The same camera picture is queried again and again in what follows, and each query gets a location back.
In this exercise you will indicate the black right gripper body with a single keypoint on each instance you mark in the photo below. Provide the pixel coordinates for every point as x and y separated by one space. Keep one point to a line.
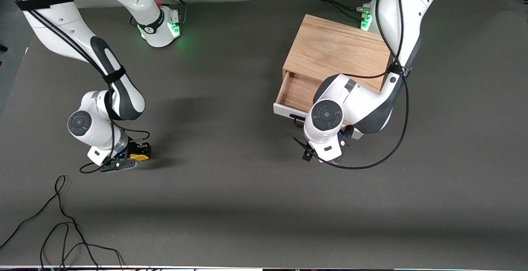
133 146

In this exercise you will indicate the yellow cube block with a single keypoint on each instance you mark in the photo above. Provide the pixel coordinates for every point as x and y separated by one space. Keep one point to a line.
138 157

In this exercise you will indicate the white-fronted wooden drawer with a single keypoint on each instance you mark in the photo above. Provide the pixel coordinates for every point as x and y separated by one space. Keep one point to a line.
297 91

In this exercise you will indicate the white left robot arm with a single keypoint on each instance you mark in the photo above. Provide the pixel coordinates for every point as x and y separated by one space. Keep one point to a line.
359 97

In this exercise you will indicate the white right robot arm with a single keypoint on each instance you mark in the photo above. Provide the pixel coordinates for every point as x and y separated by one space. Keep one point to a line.
128 97

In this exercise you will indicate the wooden drawer cabinet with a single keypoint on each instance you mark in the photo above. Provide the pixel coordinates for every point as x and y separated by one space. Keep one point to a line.
338 44

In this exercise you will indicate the dark grey table mat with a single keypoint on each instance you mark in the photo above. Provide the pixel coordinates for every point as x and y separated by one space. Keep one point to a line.
247 201

